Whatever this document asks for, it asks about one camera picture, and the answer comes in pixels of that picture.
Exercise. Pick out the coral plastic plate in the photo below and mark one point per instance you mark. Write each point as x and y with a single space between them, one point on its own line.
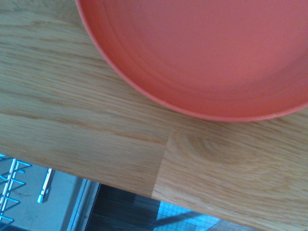
204 53

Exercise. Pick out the stainless dishwasher door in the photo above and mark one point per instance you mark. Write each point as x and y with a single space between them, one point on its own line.
31 214

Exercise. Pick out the chrome rack rail rod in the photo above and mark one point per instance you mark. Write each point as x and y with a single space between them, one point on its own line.
47 185

